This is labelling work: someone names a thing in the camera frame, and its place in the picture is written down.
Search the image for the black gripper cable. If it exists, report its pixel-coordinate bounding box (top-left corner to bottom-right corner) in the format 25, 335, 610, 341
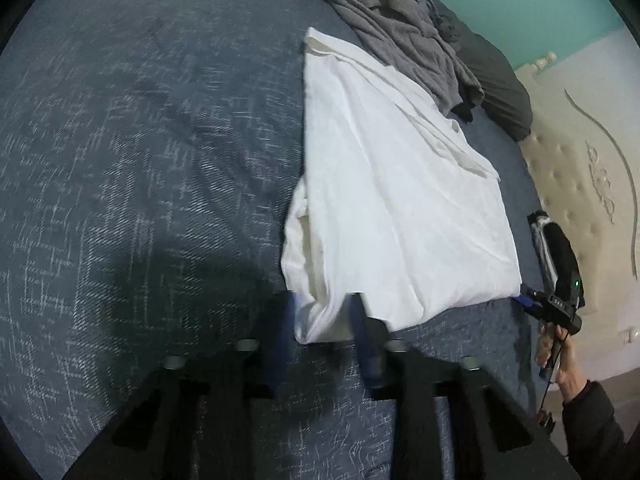
537, 330, 572, 428

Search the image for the dark grey rolled duvet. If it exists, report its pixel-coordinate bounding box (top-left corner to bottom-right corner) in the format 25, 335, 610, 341
430, 0, 532, 142

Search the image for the person's right hand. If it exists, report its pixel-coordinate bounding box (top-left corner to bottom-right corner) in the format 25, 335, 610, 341
535, 323, 589, 402

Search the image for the white long-sleeve shirt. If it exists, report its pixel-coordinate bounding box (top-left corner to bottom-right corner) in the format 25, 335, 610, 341
280, 26, 522, 345

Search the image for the person's right forearm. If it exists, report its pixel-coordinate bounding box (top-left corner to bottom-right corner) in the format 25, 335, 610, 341
560, 380, 636, 480

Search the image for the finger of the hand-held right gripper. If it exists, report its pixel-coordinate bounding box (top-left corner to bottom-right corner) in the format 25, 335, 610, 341
512, 285, 546, 309

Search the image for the cream tufted headboard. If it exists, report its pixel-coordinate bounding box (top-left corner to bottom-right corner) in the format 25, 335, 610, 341
515, 50, 640, 381

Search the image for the grey knit sweater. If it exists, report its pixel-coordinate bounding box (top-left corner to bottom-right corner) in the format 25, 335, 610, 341
317, 0, 486, 116

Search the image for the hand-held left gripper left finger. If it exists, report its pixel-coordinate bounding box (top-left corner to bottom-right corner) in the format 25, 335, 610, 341
62, 292, 301, 480

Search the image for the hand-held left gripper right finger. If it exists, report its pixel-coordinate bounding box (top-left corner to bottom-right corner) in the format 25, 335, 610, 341
350, 292, 581, 480

